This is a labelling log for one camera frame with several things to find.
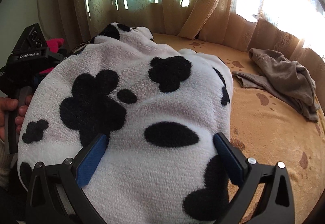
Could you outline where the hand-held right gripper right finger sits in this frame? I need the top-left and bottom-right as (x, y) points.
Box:
(213, 133), (296, 224)

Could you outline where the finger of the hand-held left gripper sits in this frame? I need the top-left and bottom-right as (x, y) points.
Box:
(47, 48), (67, 62)

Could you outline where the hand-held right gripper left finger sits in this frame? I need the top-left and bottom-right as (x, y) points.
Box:
(25, 133), (108, 224)

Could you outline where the cow print fleece garment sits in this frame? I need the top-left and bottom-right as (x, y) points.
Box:
(17, 23), (234, 224)

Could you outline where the person's left forearm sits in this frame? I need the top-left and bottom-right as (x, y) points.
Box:
(0, 138), (11, 189)

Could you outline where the person's left hand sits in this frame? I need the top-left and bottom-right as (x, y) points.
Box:
(0, 96), (33, 143)

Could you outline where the red cloth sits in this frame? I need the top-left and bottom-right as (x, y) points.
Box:
(41, 38), (65, 75)

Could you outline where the grey-brown knit garment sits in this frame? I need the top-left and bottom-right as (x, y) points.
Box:
(232, 48), (321, 122)

